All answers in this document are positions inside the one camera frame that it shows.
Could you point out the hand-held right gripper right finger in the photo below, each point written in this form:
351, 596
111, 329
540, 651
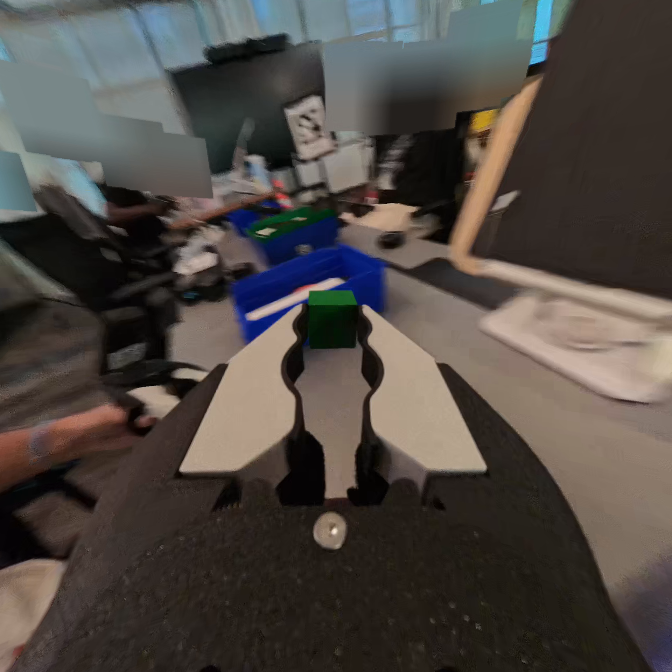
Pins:
425, 414

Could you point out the small green block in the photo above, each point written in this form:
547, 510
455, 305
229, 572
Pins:
333, 320

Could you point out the person's left hand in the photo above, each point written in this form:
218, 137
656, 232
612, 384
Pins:
94, 428

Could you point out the white bottle blue label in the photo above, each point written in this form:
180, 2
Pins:
255, 169

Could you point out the blue plastic bin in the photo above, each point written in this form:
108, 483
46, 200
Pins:
262, 294
241, 220
304, 244

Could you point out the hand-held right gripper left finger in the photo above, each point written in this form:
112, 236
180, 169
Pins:
241, 414

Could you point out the black board with wooden frame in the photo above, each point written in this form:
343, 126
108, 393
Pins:
588, 157

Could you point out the black video bar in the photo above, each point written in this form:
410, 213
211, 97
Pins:
246, 48

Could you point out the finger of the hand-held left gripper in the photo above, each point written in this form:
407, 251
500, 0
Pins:
155, 401
191, 375

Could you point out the black white fiducial sign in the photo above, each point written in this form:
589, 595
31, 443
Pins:
309, 126

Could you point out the dark grey desk mat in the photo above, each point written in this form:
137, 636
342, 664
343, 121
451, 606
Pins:
456, 283

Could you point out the cream cloth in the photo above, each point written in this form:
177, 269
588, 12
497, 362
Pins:
388, 218

